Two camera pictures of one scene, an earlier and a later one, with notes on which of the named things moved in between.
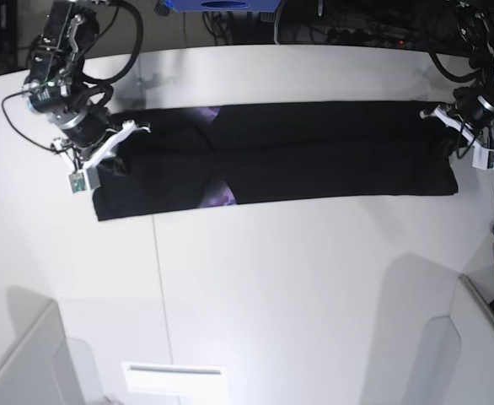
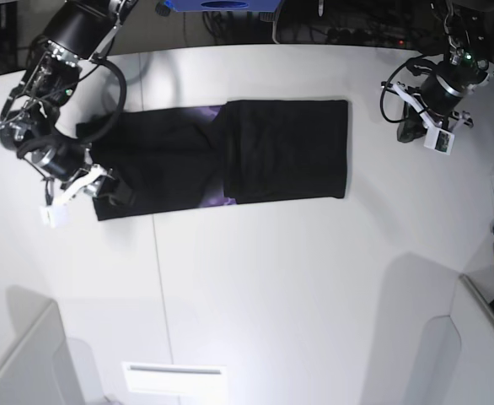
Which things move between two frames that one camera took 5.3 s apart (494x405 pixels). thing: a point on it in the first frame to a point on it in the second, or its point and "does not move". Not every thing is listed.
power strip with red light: x=369 y=36 does not move
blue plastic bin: x=224 y=6 does not move
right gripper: x=473 y=113 to x=443 y=89
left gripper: x=89 y=138 to x=68 y=170
